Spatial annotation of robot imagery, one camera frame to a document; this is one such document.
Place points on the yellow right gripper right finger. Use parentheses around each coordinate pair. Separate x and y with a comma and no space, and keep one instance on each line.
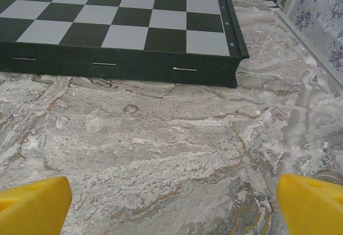
(313,208)

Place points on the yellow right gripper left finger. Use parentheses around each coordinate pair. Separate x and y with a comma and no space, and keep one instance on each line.
(32,208)

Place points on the black and grey chessboard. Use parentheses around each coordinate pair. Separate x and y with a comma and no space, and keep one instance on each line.
(134,25)

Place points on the aluminium side rail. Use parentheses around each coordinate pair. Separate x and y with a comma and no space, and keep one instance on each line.
(308,40)

